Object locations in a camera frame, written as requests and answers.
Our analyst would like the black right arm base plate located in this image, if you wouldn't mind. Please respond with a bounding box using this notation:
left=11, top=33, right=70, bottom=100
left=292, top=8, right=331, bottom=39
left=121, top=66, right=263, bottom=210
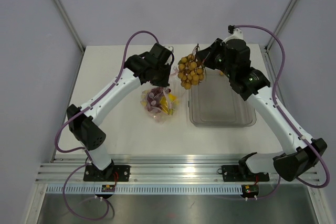
left=217, top=165, right=270, bottom=183

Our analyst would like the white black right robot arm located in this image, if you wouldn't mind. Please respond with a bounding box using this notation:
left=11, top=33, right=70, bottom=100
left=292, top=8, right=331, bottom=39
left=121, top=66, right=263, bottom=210
left=196, top=39, right=327, bottom=182

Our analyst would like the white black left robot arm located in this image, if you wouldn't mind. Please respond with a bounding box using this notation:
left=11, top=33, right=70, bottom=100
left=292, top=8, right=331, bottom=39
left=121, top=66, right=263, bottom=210
left=67, top=43, right=174, bottom=182

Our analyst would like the right aluminium frame post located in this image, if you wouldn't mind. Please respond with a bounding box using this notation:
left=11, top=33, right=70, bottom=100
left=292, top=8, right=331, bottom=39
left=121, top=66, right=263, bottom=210
left=273, top=0, right=300, bottom=38

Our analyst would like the clear red-dotted zip bag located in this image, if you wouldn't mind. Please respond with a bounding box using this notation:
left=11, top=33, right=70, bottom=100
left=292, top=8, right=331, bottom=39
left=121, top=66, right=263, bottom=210
left=140, top=65, right=184, bottom=125

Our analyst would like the red grape bunch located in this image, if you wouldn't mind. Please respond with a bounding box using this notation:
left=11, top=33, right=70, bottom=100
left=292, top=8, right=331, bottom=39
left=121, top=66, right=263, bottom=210
left=144, top=87, right=171, bottom=113

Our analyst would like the aluminium frame post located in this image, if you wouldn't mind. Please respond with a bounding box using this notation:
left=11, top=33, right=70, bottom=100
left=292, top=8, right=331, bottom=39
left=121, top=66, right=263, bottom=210
left=52, top=0, right=86, bottom=54
left=273, top=0, right=300, bottom=38

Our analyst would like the left aluminium frame post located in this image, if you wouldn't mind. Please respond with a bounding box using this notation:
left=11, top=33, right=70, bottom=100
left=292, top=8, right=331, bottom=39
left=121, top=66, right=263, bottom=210
left=52, top=0, right=86, bottom=54

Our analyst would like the yellow banana bunch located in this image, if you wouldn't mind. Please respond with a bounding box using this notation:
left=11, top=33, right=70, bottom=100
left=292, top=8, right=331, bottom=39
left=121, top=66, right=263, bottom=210
left=140, top=90, right=178, bottom=115

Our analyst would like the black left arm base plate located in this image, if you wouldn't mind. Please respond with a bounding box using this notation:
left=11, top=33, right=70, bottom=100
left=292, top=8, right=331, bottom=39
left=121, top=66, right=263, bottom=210
left=83, top=165, right=130, bottom=182

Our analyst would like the small circuit board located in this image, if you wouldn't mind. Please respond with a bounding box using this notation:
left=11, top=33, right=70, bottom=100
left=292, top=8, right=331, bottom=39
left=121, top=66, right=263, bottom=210
left=241, top=185, right=259, bottom=197
left=101, top=185, right=116, bottom=193

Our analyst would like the aluminium mounting rail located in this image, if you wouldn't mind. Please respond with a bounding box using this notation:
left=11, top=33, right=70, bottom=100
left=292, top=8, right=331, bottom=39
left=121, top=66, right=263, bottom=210
left=36, top=154, right=320, bottom=196

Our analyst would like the brown longan bunch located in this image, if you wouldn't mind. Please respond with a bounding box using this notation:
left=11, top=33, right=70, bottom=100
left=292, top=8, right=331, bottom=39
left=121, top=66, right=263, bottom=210
left=177, top=44, right=206, bottom=90

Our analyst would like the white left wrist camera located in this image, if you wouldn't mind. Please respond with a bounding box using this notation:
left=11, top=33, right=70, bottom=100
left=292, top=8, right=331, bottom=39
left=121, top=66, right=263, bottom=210
left=164, top=45, right=174, bottom=53

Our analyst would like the left small circuit board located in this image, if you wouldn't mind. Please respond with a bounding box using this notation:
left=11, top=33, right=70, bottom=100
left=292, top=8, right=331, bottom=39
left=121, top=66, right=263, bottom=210
left=101, top=185, right=116, bottom=193

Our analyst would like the right small circuit board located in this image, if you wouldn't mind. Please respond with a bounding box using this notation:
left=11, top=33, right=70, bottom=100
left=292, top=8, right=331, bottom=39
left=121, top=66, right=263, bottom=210
left=241, top=185, right=259, bottom=197

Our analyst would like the clear grey plastic bin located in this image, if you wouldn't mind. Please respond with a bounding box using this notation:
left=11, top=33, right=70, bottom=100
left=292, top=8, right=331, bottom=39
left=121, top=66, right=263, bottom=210
left=188, top=68, right=256, bottom=127

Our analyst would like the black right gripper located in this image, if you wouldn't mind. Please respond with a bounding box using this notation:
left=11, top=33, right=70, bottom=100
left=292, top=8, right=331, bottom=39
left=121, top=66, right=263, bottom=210
left=197, top=38, right=236, bottom=79

